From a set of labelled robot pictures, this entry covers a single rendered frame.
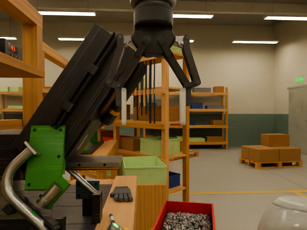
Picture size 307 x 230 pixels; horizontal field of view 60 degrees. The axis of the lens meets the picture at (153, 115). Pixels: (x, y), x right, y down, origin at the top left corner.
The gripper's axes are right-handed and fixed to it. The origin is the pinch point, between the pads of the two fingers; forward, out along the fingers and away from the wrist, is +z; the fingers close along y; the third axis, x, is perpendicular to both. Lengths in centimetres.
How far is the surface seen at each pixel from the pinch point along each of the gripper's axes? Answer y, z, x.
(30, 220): -35, 32, 29
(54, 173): -31, 19, 36
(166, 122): 31, 14, 292
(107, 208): -17, 41, 64
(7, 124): -74, 6, 96
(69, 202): -35, 41, 73
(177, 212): 14, 44, 66
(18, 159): -41, 15, 34
